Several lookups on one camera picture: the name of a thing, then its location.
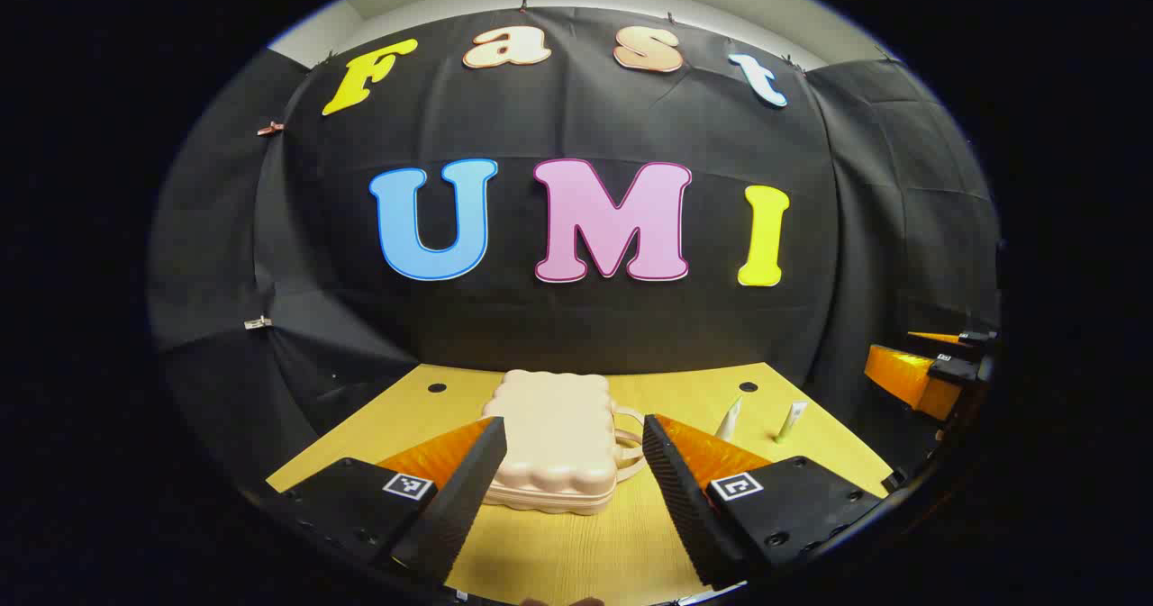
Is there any pink suitcase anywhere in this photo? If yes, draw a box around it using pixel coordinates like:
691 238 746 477
480 369 647 517

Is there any white tube with green cap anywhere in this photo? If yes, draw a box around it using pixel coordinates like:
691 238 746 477
776 402 809 445

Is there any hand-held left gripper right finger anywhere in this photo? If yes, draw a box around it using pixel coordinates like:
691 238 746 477
641 413 885 591

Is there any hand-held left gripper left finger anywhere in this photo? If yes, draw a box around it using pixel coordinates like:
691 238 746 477
261 415 508 587

